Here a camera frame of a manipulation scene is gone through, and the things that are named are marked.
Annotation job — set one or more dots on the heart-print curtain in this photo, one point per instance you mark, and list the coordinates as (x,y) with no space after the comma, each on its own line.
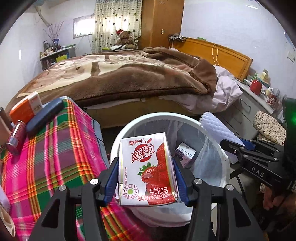
(115,16)

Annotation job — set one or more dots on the printed tin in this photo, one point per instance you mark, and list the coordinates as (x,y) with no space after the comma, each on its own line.
(273,101)

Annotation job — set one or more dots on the white round waste bin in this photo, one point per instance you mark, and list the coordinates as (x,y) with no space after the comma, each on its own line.
(143,118)

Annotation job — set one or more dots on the vase of bare branches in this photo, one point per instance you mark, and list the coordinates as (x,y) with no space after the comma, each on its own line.
(54,32)

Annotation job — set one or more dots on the person's right hand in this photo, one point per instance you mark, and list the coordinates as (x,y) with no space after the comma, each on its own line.
(271,197)

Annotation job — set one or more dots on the pink green plaid tablecloth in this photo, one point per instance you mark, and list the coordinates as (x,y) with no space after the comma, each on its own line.
(46,166)

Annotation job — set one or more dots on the grey nightstand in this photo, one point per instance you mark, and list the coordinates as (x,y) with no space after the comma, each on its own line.
(245,104)

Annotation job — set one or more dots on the small window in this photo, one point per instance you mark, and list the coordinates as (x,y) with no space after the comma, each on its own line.
(83,27)

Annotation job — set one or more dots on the wrapped wall pipe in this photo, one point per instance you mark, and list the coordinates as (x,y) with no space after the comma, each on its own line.
(42,15)

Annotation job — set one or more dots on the orange and white box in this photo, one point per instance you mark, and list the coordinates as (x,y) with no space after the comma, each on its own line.
(23,109)

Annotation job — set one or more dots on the red drink can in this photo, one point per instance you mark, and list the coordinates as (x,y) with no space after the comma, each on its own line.
(16,136)

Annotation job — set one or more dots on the dark blue glasses case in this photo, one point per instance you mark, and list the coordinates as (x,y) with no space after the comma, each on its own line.
(44,115)

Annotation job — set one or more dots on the brown fleece blanket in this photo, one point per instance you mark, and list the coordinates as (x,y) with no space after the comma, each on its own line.
(115,76)

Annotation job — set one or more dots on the wooden wardrobe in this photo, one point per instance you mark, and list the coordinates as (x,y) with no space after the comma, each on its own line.
(161,23)

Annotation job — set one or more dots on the white wall socket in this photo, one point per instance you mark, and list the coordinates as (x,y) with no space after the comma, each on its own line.
(291,55)

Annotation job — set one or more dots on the beige bed base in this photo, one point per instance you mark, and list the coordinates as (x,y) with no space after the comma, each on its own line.
(138,109)

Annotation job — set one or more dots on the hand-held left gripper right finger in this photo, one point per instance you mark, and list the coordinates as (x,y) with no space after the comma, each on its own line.
(179,180)

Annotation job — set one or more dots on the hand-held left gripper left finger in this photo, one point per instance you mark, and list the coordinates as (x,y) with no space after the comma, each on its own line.
(111,178)

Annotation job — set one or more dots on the cluttered desk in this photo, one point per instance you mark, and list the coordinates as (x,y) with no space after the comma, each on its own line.
(57,56)

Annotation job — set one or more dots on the pale pink bed sheet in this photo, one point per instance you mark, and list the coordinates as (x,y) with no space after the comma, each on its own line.
(224,90)

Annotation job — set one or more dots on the floral cushion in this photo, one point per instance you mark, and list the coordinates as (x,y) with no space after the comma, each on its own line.
(268,126)

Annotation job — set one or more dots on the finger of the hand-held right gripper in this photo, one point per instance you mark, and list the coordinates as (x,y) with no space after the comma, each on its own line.
(233,149)
(249,144)

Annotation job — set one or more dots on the brown teddy bear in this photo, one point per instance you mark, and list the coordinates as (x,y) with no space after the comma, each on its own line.
(124,38)

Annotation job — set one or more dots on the wooden headboard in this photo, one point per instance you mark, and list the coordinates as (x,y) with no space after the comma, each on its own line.
(231,58)

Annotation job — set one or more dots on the strawberry milk carton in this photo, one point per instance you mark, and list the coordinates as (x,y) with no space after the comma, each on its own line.
(148,166)

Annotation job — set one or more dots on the purple and white carton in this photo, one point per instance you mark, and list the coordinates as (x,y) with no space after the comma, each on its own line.
(185,153)

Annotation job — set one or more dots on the white ribbed foam sheet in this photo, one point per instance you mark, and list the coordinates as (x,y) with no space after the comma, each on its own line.
(217,127)

